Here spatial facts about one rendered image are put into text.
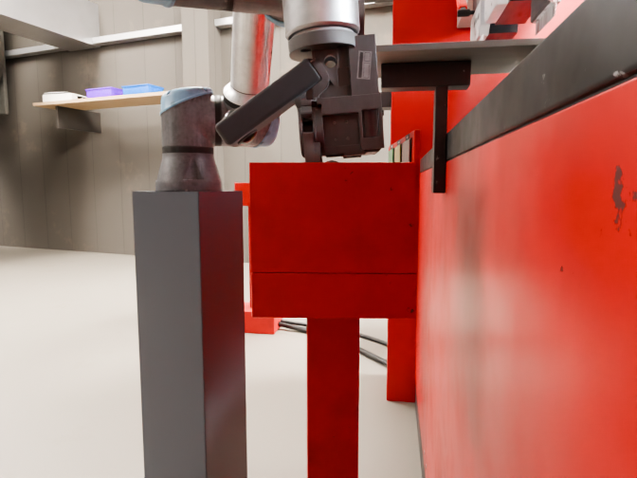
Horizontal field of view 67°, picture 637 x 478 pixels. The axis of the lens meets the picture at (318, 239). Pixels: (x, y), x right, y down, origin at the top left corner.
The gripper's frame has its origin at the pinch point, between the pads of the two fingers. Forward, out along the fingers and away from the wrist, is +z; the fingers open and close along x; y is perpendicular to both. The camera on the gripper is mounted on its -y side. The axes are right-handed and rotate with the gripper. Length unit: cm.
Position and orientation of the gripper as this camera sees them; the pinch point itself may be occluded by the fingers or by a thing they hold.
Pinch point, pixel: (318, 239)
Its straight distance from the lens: 50.5
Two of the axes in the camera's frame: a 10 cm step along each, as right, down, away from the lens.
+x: 0.3, -1.1, 9.9
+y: 10.0, -0.8, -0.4
